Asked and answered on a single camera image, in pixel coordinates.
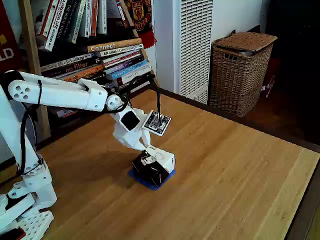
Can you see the black and white servo box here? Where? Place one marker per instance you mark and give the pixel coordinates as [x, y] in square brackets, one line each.
[150, 172]

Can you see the blue tape square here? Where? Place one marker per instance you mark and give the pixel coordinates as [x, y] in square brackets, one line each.
[143, 182]

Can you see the black Rocket Science book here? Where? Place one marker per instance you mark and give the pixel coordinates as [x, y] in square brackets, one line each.
[100, 76]

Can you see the grey purple paperback book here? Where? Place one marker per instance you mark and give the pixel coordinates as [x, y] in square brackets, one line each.
[66, 113]

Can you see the light blue book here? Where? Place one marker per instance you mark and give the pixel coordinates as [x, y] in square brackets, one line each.
[130, 69]

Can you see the dark purple book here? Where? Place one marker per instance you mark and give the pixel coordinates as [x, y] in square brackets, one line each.
[125, 65]

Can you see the orange spine book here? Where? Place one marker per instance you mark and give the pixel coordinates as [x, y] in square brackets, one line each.
[85, 73]

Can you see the white red striped book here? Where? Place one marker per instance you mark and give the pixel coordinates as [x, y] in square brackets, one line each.
[120, 57]

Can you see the black no filter book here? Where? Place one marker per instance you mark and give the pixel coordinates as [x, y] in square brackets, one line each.
[75, 67]

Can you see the white Modern Romance book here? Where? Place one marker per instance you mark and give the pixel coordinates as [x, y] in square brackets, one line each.
[120, 50]

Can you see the tan Connect book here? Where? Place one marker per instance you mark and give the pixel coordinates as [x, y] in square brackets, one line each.
[112, 45]

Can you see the grey white paperback book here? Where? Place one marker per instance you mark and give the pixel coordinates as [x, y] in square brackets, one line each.
[65, 62]

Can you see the white louvered heater unit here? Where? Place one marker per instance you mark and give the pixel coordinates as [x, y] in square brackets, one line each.
[195, 50]

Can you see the plain white book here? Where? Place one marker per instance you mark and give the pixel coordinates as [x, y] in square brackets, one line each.
[102, 17]

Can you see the orange red narrow book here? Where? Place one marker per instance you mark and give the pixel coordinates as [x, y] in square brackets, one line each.
[94, 17]

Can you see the narrow white book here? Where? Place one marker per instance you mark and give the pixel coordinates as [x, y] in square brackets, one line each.
[88, 17]

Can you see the green white spine book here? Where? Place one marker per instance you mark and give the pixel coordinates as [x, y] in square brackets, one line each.
[78, 20]

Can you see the red black football scarf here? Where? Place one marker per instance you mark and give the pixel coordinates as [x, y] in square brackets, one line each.
[140, 15]

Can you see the thin red book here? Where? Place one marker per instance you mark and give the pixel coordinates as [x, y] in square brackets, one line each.
[122, 12]

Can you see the brown wicker laundry basket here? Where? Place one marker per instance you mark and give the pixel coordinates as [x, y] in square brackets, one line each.
[237, 75]

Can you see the wooden ladder bookshelf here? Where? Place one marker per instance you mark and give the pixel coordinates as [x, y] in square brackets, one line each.
[32, 50]

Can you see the dark Moral Animal book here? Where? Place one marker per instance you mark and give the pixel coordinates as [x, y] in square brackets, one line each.
[65, 20]

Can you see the white A Financial Life book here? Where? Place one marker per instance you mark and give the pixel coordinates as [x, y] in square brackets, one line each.
[56, 25]

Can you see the red and white book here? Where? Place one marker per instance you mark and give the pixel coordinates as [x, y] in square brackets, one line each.
[47, 17]

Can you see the red and yellow banner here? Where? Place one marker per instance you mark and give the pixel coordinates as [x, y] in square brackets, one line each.
[10, 50]

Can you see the white camera board module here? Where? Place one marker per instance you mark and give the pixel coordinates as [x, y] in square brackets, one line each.
[157, 123]

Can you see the white perforated base plate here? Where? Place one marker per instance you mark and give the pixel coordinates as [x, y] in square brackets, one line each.
[37, 222]

